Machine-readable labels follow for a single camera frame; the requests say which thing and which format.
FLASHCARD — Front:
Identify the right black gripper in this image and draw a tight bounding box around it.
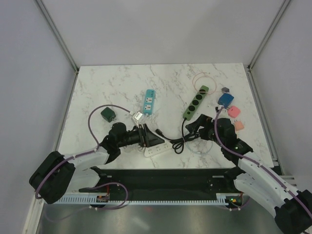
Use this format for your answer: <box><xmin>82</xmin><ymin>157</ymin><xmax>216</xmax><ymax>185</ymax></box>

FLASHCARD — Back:
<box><xmin>185</xmin><ymin>114</ymin><xmax>225</xmax><ymax>147</ymax></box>

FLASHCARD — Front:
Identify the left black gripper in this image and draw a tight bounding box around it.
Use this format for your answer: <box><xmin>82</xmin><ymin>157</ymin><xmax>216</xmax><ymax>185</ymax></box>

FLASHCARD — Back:
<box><xmin>118</xmin><ymin>123</ymin><xmax>164</xmax><ymax>148</ymax></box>

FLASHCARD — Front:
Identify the white triangular power strip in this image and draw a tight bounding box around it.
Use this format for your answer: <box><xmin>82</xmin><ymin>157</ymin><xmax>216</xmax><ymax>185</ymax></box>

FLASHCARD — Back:
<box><xmin>144</xmin><ymin>142</ymin><xmax>172</xmax><ymax>157</ymax></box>

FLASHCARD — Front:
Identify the black power cord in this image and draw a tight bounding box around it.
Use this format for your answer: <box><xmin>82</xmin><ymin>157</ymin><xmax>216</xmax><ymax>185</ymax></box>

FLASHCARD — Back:
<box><xmin>156</xmin><ymin>117</ymin><xmax>203</xmax><ymax>155</ymax></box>

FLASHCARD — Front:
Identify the green power strip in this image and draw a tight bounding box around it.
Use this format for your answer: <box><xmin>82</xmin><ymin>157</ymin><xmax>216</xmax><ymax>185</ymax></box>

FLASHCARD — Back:
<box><xmin>182</xmin><ymin>85</ymin><xmax>209</xmax><ymax>121</ymax></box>

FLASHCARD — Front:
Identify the blue cube adapter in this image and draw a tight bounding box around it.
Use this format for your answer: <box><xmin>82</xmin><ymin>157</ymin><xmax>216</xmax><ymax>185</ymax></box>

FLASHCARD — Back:
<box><xmin>217</xmin><ymin>93</ymin><xmax>234</xmax><ymax>108</ymax></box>

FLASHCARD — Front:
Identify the pink plug adapter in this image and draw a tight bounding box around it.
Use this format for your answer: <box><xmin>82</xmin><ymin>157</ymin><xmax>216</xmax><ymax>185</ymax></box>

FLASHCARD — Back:
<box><xmin>227</xmin><ymin>106</ymin><xmax>241</xmax><ymax>118</ymax></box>

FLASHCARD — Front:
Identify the salmon pink charger plug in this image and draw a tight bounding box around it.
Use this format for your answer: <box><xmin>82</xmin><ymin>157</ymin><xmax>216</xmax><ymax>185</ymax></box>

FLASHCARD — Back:
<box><xmin>234</xmin><ymin>121</ymin><xmax>244</xmax><ymax>131</ymax></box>

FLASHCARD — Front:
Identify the teal power strip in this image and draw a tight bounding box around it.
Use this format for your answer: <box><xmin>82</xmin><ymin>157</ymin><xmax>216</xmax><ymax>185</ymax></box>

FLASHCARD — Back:
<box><xmin>143</xmin><ymin>89</ymin><xmax>156</xmax><ymax>116</ymax></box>

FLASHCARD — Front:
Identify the grey usb charger plug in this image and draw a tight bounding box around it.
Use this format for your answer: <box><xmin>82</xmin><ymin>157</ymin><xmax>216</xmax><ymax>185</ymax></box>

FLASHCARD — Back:
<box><xmin>221</xmin><ymin>87</ymin><xmax>230</xmax><ymax>93</ymax></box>

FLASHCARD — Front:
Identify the dark green cube adapter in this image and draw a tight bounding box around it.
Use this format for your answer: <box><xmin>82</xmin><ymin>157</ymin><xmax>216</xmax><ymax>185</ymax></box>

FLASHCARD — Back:
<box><xmin>100</xmin><ymin>107</ymin><xmax>116</xmax><ymax>122</ymax></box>

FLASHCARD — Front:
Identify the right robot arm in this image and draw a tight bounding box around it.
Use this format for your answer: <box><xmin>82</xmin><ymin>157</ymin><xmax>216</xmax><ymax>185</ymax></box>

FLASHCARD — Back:
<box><xmin>186</xmin><ymin>115</ymin><xmax>312</xmax><ymax>234</ymax></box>

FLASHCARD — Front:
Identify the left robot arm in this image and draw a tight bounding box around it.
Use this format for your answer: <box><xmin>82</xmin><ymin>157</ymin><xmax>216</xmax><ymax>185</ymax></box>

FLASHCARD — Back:
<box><xmin>29</xmin><ymin>122</ymin><xmax>165</xmax><ymax>204</ymax></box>

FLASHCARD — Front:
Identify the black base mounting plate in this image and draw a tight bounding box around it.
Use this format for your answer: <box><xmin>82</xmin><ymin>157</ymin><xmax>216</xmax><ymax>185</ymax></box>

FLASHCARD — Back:
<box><xmin>52</xmin><ymin>167</ymin><xmax>263</xmax><ymax>202</ymax></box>

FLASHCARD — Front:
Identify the slotted cable duct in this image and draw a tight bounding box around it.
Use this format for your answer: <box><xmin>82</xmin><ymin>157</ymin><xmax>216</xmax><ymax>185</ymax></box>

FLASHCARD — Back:
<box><xmin>54</xmin><ymin>193</ymin><xmax>236</xmax><ymax>206</ymax></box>

